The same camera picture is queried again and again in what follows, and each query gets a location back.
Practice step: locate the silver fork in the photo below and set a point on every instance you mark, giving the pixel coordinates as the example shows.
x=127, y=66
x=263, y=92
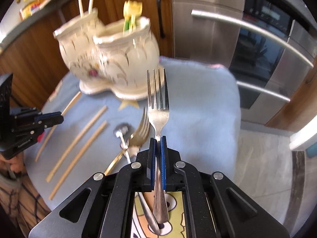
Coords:
x=158, y=115

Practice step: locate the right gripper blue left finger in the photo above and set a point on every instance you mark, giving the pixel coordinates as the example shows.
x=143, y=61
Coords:
x=151, y=161

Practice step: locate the stainless steel oven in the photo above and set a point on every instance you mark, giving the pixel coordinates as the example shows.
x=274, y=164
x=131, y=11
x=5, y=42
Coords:
x=268, y=45

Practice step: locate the blue cartoon cloth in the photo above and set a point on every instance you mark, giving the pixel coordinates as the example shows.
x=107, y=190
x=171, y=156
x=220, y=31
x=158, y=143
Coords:
x=203, y=127

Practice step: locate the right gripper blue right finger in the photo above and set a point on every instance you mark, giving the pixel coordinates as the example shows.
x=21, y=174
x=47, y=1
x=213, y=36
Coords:
x=164, y=161

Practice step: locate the gold fork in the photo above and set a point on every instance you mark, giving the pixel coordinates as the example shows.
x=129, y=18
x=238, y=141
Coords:
x=130, y=142

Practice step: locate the yellow green plastic utensil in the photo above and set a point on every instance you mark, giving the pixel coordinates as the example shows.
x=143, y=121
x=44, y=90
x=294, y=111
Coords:
x=129, y=18
x=135, y=11

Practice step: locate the yellow cooking oil bottle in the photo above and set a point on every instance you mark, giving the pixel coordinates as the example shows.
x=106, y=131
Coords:
x=28, y=10

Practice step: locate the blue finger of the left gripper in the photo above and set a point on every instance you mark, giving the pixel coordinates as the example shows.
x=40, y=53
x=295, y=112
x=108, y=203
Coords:
x=48, y=120

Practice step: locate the white floral ceramic utensil holder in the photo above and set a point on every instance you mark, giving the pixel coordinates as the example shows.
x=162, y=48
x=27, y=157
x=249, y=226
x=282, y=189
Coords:
x=105, y=57

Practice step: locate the black cabinet handle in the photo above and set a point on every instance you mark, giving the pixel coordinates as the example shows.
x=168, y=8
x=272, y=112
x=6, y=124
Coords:
x=160, y=21

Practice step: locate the silver flower spoon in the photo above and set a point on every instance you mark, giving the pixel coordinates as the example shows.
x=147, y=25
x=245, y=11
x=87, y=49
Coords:
x=133, y=163

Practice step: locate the person's left hand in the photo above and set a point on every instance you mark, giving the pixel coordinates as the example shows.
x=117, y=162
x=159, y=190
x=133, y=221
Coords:
x=16, y=165

